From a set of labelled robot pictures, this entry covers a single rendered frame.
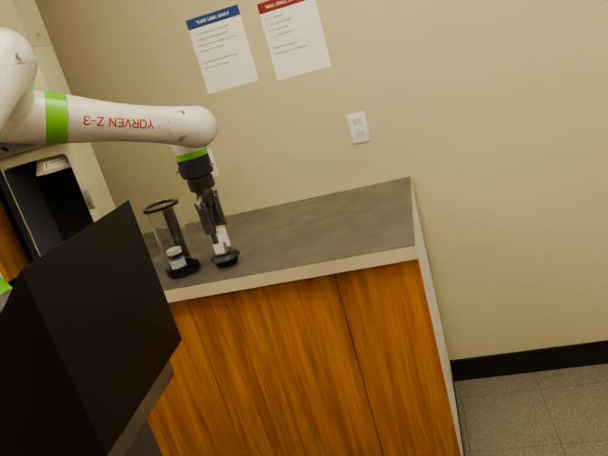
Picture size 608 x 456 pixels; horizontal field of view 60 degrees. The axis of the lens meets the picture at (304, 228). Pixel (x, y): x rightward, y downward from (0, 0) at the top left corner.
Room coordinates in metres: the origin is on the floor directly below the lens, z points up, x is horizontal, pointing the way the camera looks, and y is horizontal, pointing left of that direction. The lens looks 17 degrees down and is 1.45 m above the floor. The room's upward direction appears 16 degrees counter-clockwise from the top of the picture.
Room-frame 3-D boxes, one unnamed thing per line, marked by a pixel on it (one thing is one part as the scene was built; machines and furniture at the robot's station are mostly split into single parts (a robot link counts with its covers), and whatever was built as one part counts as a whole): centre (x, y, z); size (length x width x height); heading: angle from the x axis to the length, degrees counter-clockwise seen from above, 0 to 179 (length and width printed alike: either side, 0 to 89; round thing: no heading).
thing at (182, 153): (1.52, 0.25, 1.35); 0.13 x 0.11 x 0.14; 24
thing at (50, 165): (1.95, 0.78, 1.34); 0.18 x 0.18 x 0.05
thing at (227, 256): (1.53, 0.25, 0.97); 0.09 x 0.09 x 0.07
